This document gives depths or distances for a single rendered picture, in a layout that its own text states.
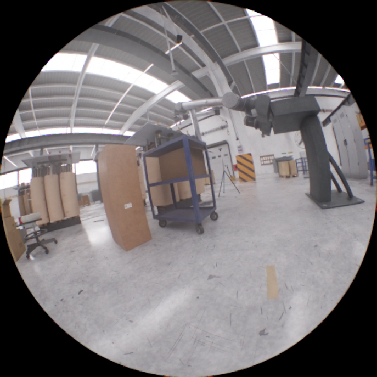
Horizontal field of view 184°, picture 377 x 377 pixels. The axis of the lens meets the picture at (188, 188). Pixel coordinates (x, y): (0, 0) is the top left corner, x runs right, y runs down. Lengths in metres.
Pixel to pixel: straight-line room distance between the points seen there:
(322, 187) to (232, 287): 1.54
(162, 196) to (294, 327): 1.82
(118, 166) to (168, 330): 1.08
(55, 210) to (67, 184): 0.62
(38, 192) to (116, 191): 2.38
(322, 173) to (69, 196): 4.16
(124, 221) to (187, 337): 0.90
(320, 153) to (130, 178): 2.11
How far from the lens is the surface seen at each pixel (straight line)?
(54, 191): 2.98
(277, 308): 0.58
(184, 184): 2.05
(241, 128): 7.05
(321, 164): 1.77
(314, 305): 0.63
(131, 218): 1.06
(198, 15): 9.93
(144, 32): 9.94
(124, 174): 1.05
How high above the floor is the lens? 0.50
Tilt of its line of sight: 4 degrees down
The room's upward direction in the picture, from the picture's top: 9 degrees counter-clockwise
